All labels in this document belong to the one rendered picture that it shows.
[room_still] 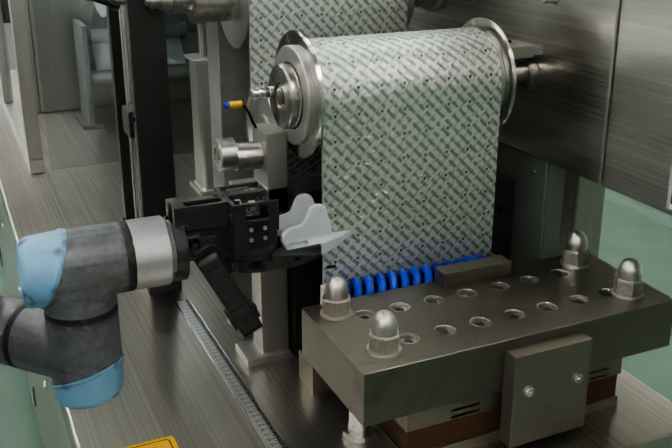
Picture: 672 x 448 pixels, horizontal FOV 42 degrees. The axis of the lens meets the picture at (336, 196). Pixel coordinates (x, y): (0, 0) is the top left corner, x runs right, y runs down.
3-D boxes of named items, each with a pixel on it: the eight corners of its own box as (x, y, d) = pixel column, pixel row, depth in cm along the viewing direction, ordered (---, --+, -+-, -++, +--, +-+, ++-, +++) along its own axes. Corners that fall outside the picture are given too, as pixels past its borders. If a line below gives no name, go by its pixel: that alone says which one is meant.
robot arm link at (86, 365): (61, 364, 102) (51, 277, 98) (141, 385, 97) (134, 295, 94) (12, 397, 95) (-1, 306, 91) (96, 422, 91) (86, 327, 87)
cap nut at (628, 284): (604, 290, 103) (608, 255, 101) (628, 284, 104) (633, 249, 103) (626, 302, 100) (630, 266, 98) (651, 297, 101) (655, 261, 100)
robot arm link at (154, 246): (139, 301, 90) (123, 272, 97) (183, 293, 92) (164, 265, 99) (134, 234, 88) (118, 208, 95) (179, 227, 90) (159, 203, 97)
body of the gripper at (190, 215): (286, 199, 94) (175, 216, 89) (287, 273, 97) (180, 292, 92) (261, 179, 101) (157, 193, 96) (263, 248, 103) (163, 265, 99)
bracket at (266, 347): (232, 352, 115) (222, 127, 105) (277, 342, 118) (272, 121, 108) (244, 369, 111) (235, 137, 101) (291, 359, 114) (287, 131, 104)
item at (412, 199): (322, 292, 104) (321, 143, 98) (488, 260, 114) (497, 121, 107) (324, 294, 104) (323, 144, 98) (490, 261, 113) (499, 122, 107)
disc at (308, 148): (275, 142, 110) (271, 23, 106) (278, 141, 110) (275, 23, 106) (322, 172, 97) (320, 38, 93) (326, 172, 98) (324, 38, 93)
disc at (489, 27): (446, 121, 120) (450, 12, 115) (450, 121, 120) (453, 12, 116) (510, 146, 107) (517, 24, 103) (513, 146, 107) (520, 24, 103)
